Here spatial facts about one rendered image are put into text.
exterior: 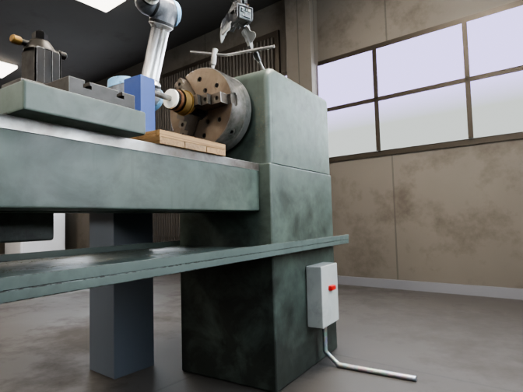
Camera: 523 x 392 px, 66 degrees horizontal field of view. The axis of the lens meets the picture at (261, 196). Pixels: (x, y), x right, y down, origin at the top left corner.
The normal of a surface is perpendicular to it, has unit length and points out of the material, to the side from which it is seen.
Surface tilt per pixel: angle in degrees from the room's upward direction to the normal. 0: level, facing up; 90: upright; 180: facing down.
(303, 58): 90
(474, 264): 90
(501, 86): 90
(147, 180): 90
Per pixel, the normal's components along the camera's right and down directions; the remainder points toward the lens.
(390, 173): -0.62, -0.03
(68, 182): 0.84, -0.06
